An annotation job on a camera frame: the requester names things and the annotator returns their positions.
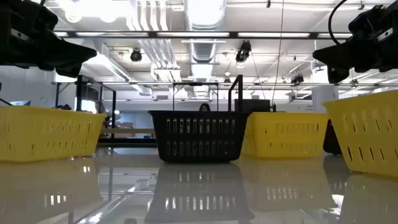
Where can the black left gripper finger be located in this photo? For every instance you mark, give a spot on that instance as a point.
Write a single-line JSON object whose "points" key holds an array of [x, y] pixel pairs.
{"points": [[68, 56], [69, 72]]}

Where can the black hanging spotlight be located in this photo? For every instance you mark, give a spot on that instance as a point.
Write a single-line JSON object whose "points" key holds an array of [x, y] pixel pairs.
{"points": [[243, 51], [297, 79], [136, 55]]}

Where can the yellow slotted plastic basket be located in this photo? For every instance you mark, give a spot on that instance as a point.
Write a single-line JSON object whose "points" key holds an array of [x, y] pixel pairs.
{"points": [[367, 130], [286, 133], [46, 133]]}

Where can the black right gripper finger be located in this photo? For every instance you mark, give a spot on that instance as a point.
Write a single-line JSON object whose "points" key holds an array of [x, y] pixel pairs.
{"points": [[337, 74], [337, 56]]}

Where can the dark monitor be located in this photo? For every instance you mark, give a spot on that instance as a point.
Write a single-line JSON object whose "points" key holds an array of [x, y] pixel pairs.
{"points": [[252, 105]]}

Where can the black frame beam with lights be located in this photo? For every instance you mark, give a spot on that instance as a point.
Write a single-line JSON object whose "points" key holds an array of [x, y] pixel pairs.
{"points": [[152, 34]]}

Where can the thin black metal frame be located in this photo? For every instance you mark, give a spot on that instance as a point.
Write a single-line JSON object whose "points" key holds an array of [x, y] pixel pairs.
{"points": [[195, 83]]}

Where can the computer monitor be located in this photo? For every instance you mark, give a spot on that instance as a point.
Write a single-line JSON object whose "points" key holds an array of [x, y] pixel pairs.
{"points": [[20, 103]]}

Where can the black aluminium table frame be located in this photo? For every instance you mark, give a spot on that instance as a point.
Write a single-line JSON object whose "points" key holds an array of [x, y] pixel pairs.
{"points": [[130, 142]]}

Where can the person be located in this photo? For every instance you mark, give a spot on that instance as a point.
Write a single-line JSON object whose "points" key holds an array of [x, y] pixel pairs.
{"points": [[204, 107]]}

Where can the black slotted plastic basket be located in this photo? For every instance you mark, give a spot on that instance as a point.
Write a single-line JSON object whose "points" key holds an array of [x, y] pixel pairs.
{"points": [[199, 119], [331, 140]]}

